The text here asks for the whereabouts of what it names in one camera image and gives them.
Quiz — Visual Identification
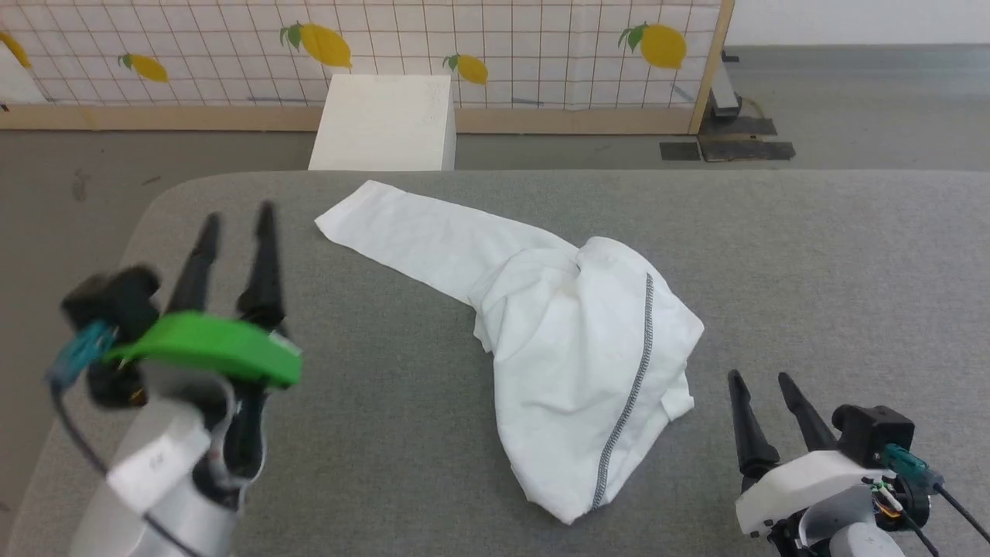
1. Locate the white long-sleeve garment grey stitching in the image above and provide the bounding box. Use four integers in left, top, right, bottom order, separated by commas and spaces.
314, 179, 705, 525

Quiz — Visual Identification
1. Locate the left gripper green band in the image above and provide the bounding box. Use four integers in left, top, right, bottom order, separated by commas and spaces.
104, 201, 303, 496

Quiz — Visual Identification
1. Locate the metal partition foot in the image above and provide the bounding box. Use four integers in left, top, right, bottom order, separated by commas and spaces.
709, 50, 745, 119

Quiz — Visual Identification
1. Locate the lemon print grid cloth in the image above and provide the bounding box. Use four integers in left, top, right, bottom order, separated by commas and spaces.
0, 0, 725, 110

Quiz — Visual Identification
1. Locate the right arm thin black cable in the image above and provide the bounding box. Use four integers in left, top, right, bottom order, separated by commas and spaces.
882, 444, 990, 557

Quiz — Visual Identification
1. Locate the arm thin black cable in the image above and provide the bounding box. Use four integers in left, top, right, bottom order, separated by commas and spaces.
48, 321, 210, 557
882, 444, 990, 557

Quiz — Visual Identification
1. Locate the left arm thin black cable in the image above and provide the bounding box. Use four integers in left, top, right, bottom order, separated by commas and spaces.
48, 321, 210, 557

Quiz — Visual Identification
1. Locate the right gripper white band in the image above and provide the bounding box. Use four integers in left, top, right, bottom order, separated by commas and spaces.
726, 370, 933, 557

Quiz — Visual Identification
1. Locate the white rectangular box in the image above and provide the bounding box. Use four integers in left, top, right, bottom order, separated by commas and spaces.
308, 74, 457, 172

